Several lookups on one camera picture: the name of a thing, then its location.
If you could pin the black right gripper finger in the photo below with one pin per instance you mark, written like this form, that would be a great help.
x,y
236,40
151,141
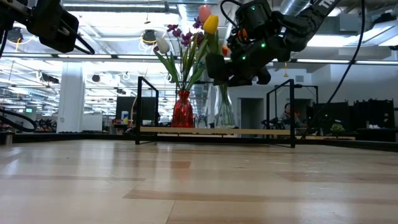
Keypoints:
x,y
219,67
263,76

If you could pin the purple artificial flower bunch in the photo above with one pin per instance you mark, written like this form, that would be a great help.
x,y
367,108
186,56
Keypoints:
x,y
186,37

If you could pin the clear glass vase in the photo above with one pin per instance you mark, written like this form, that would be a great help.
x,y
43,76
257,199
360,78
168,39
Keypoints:
x,y
224,112

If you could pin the pink tulip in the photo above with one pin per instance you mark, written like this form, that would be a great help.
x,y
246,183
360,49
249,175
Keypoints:
x,y
204,13

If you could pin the red glass vase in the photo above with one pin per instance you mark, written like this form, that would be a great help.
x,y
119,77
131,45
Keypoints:
x,y
182,112

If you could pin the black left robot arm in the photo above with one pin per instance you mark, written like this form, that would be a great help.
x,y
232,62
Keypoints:
x,y
49,21

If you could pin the wooden shelf with black legs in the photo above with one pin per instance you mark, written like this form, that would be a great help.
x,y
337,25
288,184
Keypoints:
x,y
214,130

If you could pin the grey door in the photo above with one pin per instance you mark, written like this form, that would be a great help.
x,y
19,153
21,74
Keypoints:
x,y
252,113

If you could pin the person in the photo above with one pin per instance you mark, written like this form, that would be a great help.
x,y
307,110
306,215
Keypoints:
x,y
287,115

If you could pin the black ceiling-mounted device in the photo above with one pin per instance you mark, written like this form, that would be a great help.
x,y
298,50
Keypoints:
x,y
149,37
14,35

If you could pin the LED light bar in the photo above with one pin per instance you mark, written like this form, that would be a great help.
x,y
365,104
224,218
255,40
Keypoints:
x,y
140,57

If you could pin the small green potted plant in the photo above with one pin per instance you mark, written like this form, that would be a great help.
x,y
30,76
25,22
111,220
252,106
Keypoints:
x,y
337,127

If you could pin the black computer monitor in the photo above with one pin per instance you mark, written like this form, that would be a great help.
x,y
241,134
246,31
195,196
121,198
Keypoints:
x,y
127,107

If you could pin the white bottle yellow label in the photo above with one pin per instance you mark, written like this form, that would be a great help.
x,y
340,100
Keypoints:
x,y
125,118

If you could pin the black equipment cabinet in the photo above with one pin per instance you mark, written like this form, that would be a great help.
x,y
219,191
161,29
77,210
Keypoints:
x,y
373,115

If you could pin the white square column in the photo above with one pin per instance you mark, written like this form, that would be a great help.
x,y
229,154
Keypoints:
x,y
71,99

